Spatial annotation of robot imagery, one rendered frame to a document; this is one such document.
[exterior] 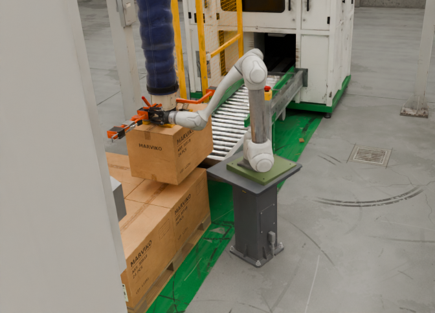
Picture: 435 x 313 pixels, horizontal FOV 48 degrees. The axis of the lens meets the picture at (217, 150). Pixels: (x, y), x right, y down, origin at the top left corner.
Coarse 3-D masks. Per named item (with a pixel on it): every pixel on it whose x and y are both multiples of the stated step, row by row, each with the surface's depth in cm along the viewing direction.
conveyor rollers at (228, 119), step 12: (240, 96) 535; (228, 108) 507; (240, 108) 509; (216, 120) 485; (228, 120) 480; (240, 120) 484; (216, 132) 459; (228, 132) 463; (240, 132) 458; (216, 144) 441; (228, 144) 437; (216, 156) 416
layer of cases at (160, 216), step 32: (128, 160) 420; (128, 192) 375; (160, 192) 372; (192, 192) 382; (128, 224) 337; (160, 224) 340; (192, 224) 390; (128, 256) 308; (160, 256) 347; (128, 288) 315
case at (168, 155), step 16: (192, 112) 372; (144, 128) 350; (160, 128) 348; (176, 128) 347; (208, 128) 388; (128, 144) 358; (144, 144) 351; (160, 144) 345; (176, 144) 344; (192, 144) 366; (208, 144) 392; (144, 160) 358; (160, 160) 352; (176, 160) 347; (192, 160) 370; (144, 176) 365; (160, 176) 358; (176, 176) 351
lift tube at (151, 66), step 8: (144, 56) 343; (152, 56) 336; (160, 56) 336; (168, 56) 339; (152, 64) 339; (160, 64) 339; (168, 64) 341; (152, 72) 343; (160, 72) 342; (168, 72) 344; (152, 80) 345; (160, 80) 343; (168, 80) 345
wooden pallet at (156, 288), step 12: (204, 228) 412; (192, 240) 402; (180, 252) 376; (168, 264) 360; (180, 264) 379; (168, 276) 366; (156, 288) 355; (144, 300) 334; (132, 312) 325; (144, 312) 337
